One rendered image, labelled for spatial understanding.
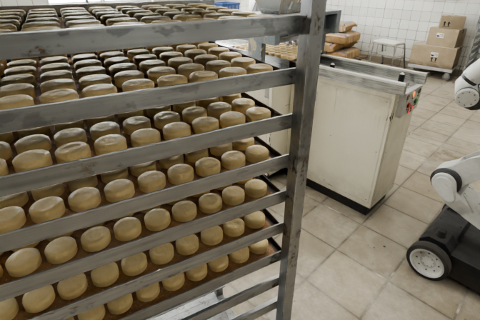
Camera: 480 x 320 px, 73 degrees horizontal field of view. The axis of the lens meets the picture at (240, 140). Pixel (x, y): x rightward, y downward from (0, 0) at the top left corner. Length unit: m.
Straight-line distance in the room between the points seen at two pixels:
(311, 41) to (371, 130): 1.48
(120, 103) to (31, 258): 0.32
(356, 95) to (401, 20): 4.46
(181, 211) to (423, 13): 5.86
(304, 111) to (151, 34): 0.30
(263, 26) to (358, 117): 1.53
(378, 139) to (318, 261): 0.76
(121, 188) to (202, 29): 0.30
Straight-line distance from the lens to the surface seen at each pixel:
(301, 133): 0.63
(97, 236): 0.67
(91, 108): 0.50
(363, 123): 2.03
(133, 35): 0.48
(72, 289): 0.72
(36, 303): 0.73
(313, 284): 1.84
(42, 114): 0.50
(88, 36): 0.47
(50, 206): 0.62
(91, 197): 0.61
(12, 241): 0.59
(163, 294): 0.80
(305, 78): 0.59
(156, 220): 0.67
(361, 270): 1.97
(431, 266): 2.02
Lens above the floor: 1.39
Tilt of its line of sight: 27 degrees down
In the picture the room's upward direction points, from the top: straight up
